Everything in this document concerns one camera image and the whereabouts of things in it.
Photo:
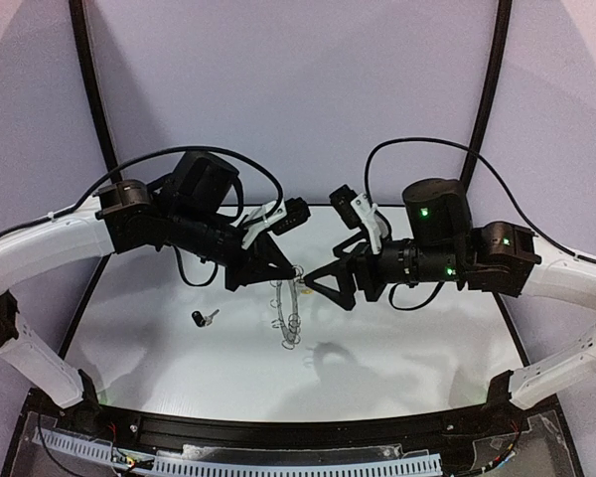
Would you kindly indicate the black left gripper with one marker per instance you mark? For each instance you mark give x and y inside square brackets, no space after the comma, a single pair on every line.
[236,268]

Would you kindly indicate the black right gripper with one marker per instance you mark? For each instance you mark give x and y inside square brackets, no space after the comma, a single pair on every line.
[360,277]

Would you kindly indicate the black head key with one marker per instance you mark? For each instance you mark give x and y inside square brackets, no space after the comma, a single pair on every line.
[204,320]

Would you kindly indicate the round metal keyring disc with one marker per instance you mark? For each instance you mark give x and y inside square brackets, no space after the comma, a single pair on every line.
[285,302]

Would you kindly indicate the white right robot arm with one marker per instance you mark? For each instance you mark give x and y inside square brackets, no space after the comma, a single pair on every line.
[499,257]

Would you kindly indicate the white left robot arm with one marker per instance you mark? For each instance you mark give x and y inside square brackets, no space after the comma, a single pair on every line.
[180,210]

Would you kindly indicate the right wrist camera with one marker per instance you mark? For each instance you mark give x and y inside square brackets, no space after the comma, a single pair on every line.
[358,212]

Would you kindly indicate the white slotted cable duct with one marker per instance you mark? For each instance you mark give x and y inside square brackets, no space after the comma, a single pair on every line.
[216,461]

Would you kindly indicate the left black frame post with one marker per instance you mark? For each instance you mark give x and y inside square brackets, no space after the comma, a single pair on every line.
[90,83]

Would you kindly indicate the black frame post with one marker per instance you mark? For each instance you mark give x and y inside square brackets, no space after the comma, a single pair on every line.
[489,89]
[90,83]

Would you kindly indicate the right black frame post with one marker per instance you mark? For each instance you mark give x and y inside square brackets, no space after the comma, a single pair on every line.
[489,89]

